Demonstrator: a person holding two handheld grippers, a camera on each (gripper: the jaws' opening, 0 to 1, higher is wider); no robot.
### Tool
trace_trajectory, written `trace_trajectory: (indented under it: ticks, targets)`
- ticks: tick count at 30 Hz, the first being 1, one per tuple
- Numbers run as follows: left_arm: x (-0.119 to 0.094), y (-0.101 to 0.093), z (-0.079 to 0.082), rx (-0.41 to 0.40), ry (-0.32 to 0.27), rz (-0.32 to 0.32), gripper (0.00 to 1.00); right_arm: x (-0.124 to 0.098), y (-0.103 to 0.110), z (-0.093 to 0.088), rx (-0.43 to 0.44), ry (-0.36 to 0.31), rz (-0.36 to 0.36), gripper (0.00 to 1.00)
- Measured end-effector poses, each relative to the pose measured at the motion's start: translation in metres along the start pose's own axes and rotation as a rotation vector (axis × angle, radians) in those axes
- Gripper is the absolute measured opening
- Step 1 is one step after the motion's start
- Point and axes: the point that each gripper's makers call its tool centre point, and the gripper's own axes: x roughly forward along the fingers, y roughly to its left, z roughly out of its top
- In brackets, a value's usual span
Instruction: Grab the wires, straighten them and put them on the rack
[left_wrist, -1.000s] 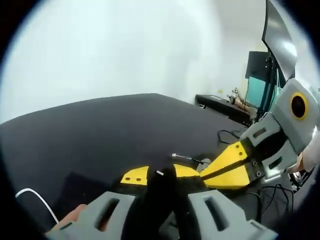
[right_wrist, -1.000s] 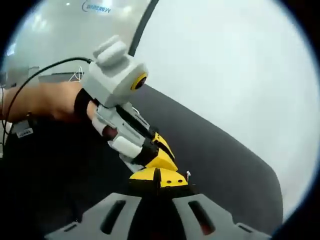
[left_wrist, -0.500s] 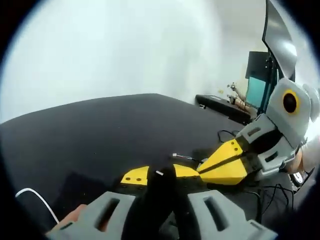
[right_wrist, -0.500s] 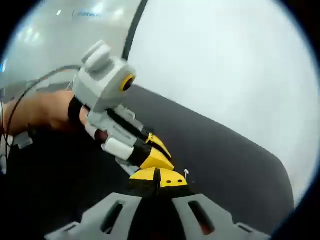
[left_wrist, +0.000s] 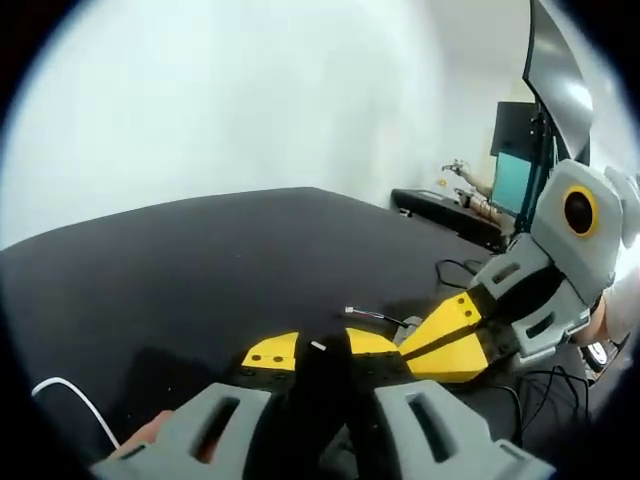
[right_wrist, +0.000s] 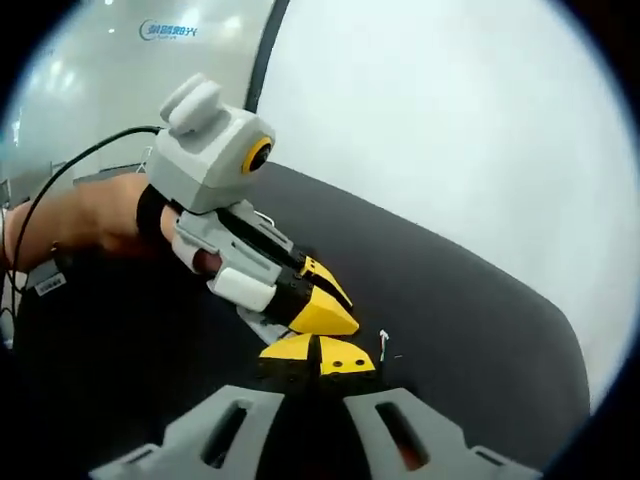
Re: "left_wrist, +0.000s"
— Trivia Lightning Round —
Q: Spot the person's left hand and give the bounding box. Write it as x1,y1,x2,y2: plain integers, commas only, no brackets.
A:
107,409,175,460

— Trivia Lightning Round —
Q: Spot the small black monitor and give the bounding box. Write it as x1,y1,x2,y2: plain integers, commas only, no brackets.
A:
489,101,539,156

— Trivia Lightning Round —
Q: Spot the white wire with plug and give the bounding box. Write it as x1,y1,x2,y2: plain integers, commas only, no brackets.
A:
32,341,326,449

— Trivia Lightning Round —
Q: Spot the teal panel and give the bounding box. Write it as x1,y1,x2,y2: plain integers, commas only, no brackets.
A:
492,152,531,219

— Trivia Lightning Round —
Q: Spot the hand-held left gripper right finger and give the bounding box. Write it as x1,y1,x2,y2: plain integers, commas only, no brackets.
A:
324,327,556,480

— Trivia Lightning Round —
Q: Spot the person's torso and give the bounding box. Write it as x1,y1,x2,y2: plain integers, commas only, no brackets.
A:
599,264,640,346

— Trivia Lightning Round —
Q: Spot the person's right hand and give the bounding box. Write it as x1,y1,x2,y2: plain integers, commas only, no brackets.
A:
569,292,609,347

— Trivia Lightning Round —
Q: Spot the black case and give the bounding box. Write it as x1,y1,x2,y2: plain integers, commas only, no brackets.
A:
391,187,506,247

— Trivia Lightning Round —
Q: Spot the large black monitor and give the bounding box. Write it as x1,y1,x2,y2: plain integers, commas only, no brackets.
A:
522,0,595,166

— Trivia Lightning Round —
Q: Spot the thin red black wire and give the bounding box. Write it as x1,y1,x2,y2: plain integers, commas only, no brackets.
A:
344,305,407,329

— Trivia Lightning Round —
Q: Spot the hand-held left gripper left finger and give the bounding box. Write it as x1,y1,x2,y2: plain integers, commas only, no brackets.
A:
91,331,326,480

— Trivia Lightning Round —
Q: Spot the white plastic box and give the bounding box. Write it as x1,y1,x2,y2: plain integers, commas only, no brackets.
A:
582,342,610,372

